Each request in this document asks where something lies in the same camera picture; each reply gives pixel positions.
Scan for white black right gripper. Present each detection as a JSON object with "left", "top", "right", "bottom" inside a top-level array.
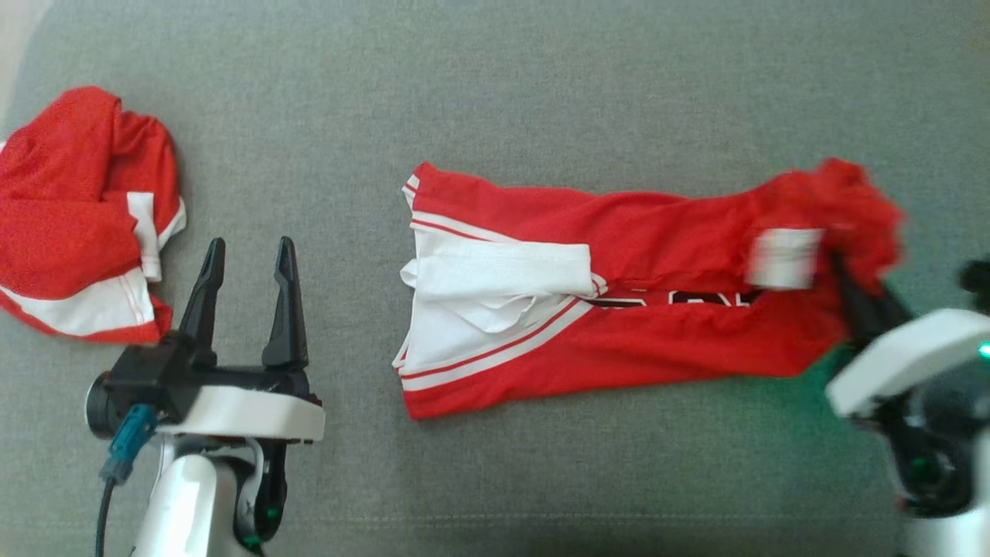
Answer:
[{"left": 826, "top": 249, "right": 990, "bottom": 419}]

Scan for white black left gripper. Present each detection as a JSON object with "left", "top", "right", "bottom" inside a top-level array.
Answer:
[{"left": 159, "top": 236, "right": 326, "bottom": 443}]

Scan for red white sports shorts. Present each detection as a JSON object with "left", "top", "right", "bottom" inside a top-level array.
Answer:
[{"left": 0, "top": 85, "right": 188, "bottom": 345}]

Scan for red white numbered jersey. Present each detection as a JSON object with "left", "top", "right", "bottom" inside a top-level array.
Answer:
[{"left": 391, "top": 157, "right": 907, "bottom": 421}]

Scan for teal plug black cable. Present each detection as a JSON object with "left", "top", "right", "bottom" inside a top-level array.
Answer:
[{"left": 94, "top": 402, "right": 159, "bottom": 557}]

